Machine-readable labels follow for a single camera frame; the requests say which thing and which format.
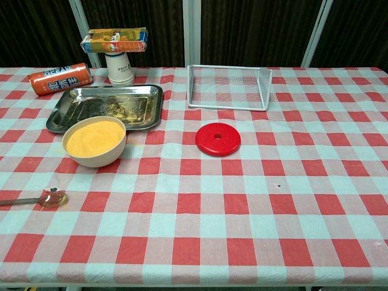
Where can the orange drink can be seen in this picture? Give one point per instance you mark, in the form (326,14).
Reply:
(60,79)

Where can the metal spoon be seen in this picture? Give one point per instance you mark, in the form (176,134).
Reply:
(54,199)

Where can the upright white frame post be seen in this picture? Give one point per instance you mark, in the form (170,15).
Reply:
(191,33)

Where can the white paper cup stack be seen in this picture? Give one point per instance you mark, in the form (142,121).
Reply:
(120,71)

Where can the red plastic disc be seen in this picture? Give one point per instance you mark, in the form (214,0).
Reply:
(212,146)

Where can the red white checkered tablecloth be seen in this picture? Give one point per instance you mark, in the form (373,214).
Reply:
(212,212)

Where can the slanted white frame post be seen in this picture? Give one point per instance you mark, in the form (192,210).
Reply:
(315,33)
(81,21)

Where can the stainless steel tray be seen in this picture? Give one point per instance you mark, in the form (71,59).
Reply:
(121,98)

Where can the beige bowl of yellow powder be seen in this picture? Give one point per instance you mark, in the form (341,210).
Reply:
(97,159)

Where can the yellow orange carton box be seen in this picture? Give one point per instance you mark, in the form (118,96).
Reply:
(115,41)

